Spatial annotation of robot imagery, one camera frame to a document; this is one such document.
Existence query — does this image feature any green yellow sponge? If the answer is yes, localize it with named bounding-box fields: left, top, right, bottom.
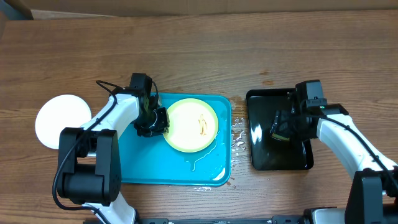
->
left=271, top=133, right=290, bottom=141

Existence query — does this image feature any yellow-green plate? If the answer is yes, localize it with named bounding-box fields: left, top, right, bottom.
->
left=164, top=98, right=218, bottom=153

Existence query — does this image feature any white plate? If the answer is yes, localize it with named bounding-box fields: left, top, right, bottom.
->
left=35, top=95, right=91, bottom=149

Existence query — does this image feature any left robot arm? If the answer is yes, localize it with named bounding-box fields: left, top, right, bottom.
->
left=52, top=73, right=169, bottom=223

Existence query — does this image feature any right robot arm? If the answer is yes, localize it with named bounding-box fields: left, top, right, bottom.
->
left=271, top=80, right=397, bottom=224

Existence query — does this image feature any blue plastic tray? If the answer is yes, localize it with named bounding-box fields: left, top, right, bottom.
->
left=119, top=93, right=232, bottom=187

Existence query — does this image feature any black plastic tray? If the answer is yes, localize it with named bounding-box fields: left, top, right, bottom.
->
left=246, top=88, right=314, bottom=170

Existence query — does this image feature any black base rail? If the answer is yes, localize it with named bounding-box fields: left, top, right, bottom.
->
left=134, top=215, right=311, bottom=224

